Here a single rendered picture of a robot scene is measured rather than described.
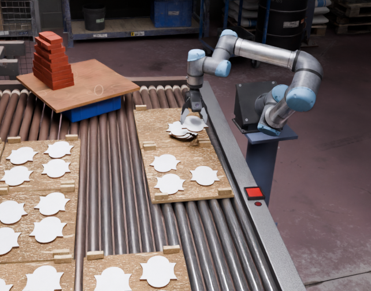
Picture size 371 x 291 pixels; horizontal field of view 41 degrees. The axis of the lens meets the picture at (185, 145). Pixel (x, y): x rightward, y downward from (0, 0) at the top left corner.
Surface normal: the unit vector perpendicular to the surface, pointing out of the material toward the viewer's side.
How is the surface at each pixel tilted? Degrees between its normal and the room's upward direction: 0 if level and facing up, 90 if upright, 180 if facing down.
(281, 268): 0
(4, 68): 90
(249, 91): 47
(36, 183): 0
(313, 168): 0
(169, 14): 90
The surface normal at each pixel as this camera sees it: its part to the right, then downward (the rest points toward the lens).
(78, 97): 0.04, -0.86
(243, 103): 0.22, -0.22
